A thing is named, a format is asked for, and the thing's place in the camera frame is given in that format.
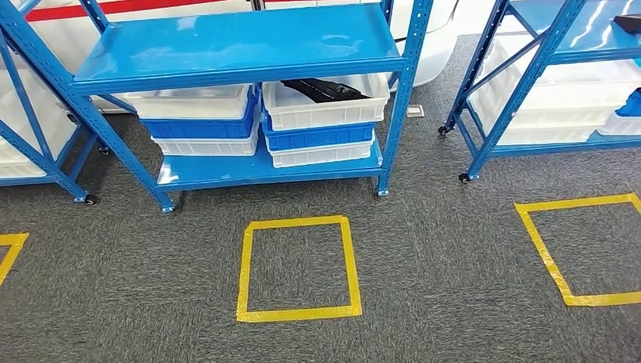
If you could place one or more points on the yellow floor tape square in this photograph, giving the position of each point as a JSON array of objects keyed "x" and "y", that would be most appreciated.
[
  {"x": 244, "y": 270},
  {"x": 12, "y": 250},
  {"x": 546, "y": 255}
]

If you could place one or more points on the black plastic parts pile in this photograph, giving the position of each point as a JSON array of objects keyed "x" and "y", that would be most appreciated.
[{"x": 325, "y": 90}]

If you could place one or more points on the grey floor outlet box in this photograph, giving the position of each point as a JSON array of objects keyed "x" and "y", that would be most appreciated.
[{"x": 415, "y": 110}]

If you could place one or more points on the blue metal shelf rack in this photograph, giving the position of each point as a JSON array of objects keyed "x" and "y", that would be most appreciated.
[
  {"x": 50, "y": 173},
  {"x": 501, "y": 125},
  {"x": 225, "y": 45}
]

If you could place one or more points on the red barrier belt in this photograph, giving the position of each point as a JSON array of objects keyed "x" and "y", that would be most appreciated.
[{"x": 125, "y": 7}]

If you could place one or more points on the white plastic crate stack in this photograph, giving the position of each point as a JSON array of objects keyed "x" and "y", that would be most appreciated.
[
  {"x": 561, "y": 110},
  {"x": 25, "y": 125}
]

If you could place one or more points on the white car body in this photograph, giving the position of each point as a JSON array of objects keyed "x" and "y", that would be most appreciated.
[{"x": 430, "y": 45}]

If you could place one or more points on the black plastic part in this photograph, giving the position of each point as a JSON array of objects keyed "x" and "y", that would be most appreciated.
[{"x": 628, "y": 24}]

